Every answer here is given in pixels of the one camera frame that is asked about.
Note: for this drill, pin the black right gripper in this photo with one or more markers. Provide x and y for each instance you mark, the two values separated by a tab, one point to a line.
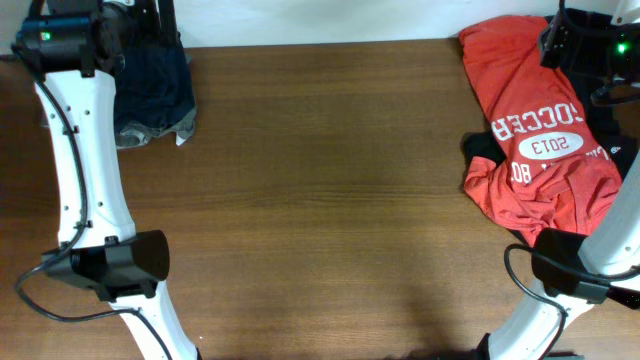
594	31

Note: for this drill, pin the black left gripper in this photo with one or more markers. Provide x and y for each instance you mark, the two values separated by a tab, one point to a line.
153	38

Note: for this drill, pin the navy blue shorts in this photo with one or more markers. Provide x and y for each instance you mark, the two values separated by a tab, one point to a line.
152	85

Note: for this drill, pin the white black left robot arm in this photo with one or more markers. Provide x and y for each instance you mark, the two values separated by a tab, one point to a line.
73	51

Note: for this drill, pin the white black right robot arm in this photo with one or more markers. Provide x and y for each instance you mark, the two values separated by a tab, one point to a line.
574	272

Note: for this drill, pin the black garment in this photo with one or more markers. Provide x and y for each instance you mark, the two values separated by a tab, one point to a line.
480	145

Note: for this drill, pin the grey folded garment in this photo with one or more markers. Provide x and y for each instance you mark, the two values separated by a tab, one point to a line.
165	130

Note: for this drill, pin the red soccer t-shirt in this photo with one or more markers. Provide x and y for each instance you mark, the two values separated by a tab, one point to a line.
554	174

